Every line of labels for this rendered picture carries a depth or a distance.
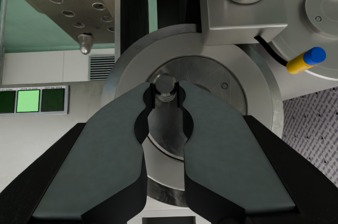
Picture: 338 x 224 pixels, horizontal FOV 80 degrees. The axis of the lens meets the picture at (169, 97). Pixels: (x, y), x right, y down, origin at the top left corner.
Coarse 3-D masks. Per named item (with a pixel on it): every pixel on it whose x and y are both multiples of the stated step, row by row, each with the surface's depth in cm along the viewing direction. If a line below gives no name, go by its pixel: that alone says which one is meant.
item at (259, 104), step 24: (144, 48) 15; (168, 48) 15; (192, 48) 15; (216, 48) 15; (144, 72) 15; (240, 72) 15; (264, 96) 15; (264, 120) 14; (144, 144) 14; (168, 168) 14
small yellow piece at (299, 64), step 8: (264, 40) 14; (312, 48) 10; (320, 48) 10; (272, 56) 13; (304, 56) 11; (312, 56) 10; (320, 56) 10; (288, 64) 12; (296, 64) 11; (304, 64) 11; (312, 64) 11; (296, 72) 12
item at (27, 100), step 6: (18, 96) 49; (24, 96) 49; (30, 96) 49; (36, 96) 49; (18, 102) 49; (24, 102) 49; (30, 102) 49; (36, 102) 49; (18, 108) 48; (24, 108) 48; (30, 108) 48; (36, 108) 48
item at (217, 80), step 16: (176, 64) 15; (192, 64) 15; (208, 64) 15; (176, 80) 15; (192, 80) 15; (208, 80) 15; (224, 80) 15; (176, 96) 15; (224, 96) 14; (240, 96) 14; (160, 112) 14; (176, 112) 15; (240, 112) 14; (160, 128) 14; (176, 128) 14; (160, 144) 14; (176, 144) 14
